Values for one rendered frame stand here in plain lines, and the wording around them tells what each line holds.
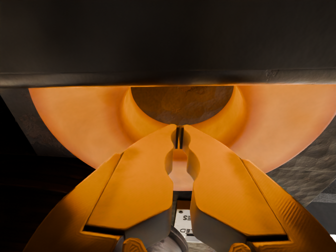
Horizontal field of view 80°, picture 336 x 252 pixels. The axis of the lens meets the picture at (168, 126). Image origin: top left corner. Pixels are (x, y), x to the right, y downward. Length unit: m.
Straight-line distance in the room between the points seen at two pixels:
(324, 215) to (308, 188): 9.13
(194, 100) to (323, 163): 0.18
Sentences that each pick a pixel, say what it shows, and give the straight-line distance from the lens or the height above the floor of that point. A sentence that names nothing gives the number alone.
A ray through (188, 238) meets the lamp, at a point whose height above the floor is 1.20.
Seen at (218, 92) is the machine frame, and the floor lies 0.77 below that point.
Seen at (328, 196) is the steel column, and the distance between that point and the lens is 6.55.
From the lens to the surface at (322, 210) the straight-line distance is 9.67.
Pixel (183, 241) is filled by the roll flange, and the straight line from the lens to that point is 0.38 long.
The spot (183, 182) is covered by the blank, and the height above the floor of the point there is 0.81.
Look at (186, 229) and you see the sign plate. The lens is 0.52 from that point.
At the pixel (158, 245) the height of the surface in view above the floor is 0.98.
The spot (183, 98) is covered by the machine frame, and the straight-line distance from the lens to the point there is 0.18.
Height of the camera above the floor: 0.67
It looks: 42 degrees up
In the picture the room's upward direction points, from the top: 177 degrees counter-clockwise
